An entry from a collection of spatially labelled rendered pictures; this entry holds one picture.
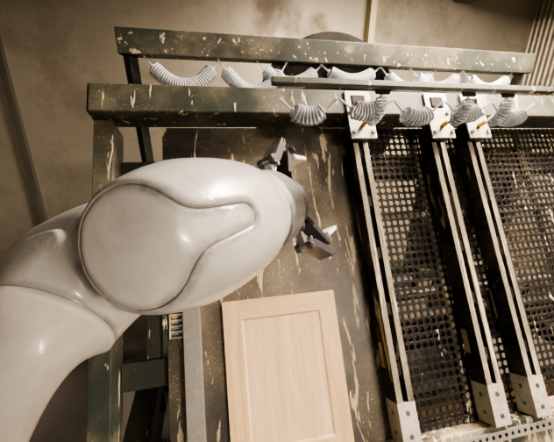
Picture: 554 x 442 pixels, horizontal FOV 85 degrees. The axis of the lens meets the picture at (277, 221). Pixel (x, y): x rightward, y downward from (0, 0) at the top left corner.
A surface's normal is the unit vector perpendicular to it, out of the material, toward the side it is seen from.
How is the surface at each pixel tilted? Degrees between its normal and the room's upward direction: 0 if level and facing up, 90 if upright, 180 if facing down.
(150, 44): 90
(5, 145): 90
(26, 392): 63
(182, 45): 90
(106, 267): 84
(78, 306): 58
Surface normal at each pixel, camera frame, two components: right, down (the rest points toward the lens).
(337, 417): 0.18, -0.22
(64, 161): 0.25, 0.33
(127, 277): -0.26, 0.27
